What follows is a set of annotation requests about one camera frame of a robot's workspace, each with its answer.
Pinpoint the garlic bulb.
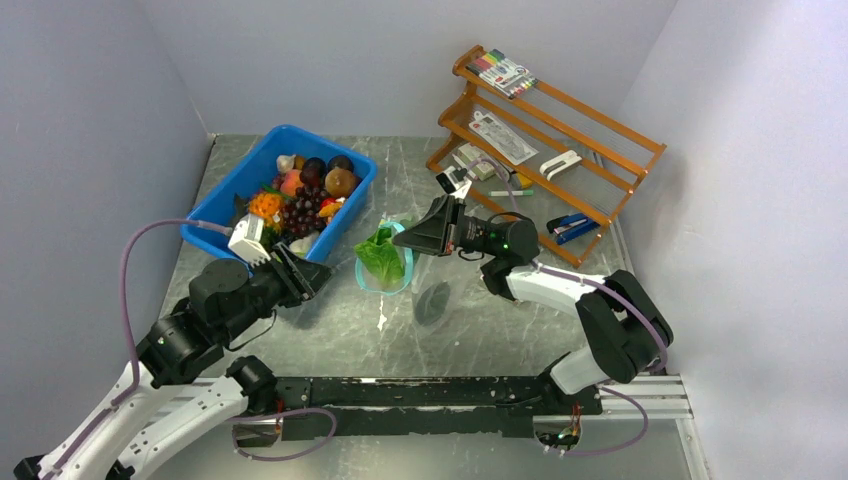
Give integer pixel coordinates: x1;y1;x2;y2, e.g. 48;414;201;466
276;155;296;175

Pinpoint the blue stapler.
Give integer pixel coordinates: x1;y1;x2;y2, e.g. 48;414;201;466
546;213;600;245

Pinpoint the purple grapes bunch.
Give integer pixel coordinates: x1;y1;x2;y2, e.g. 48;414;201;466
283;185;334;239

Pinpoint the pack of coloured markers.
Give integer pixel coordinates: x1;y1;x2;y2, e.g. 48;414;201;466
465;49;539;100

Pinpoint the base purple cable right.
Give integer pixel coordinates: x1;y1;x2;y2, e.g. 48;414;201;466
543;385;651;458

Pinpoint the pink peach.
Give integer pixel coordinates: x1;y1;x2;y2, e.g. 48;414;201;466
279;169;304;197

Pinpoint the clear zip top bag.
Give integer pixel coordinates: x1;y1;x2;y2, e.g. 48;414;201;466
357;216;477;333

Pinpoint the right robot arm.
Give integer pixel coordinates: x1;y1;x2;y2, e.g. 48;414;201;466
393;195;674;414

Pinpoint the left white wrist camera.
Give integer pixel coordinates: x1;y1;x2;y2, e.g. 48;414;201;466
228;213;271;267

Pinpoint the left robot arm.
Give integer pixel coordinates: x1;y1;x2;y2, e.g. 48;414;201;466
14;246;332;479

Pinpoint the orange yellow corn piece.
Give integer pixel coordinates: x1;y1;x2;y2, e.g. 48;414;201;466
318;198;345;222

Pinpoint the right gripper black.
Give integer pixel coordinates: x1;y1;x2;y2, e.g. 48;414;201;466
392;195;497;258

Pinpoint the packaged item in blister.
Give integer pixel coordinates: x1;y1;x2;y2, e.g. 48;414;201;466
469;110;539;165

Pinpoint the green napa cabbage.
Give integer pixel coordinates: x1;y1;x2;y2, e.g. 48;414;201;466
353;223;405;293

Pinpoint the white stapler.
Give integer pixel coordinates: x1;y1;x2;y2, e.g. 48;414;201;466
539;150;583;181

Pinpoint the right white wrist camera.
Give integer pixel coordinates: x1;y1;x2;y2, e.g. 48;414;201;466
436;166;472;200

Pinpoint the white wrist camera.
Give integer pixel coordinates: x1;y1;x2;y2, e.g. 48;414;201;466
436;166;472;200
228;213;271;267

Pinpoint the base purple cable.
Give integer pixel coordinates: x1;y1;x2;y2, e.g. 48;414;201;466
231;407;339;463
543;385;651;458

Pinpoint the orange wooden shelf rack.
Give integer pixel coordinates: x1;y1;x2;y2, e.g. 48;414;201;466
427;45;666;267

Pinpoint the green capped white marker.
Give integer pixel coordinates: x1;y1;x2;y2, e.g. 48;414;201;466
488;189;534;198

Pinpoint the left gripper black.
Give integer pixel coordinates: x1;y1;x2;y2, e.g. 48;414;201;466
221;241;339;340

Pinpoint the blue plastic bin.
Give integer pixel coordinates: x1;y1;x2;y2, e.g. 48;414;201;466
188;125;378;263

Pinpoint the orange carrot flower toy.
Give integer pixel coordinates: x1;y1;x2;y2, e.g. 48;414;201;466
248;191;285;232

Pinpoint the green white box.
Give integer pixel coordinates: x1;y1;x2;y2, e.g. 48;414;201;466
453;143;497;181

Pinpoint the dark mangosteen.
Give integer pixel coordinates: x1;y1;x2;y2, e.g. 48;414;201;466
300;157;327;187

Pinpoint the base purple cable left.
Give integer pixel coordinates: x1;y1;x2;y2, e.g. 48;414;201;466
231;407;339;463

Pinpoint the dark plum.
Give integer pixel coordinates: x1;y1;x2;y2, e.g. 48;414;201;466
327;155;355;172

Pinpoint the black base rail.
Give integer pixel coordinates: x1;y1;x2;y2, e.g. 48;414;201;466
276;376;602;440

